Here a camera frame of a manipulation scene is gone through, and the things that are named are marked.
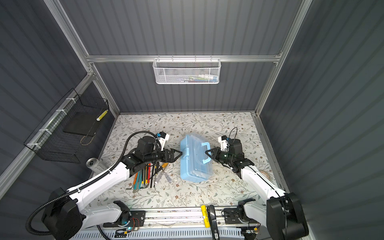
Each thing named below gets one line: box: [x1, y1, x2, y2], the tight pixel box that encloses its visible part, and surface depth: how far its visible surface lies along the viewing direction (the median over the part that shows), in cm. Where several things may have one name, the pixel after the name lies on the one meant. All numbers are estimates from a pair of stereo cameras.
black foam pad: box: [63, 112, 103, 137], surface depth 79 cm
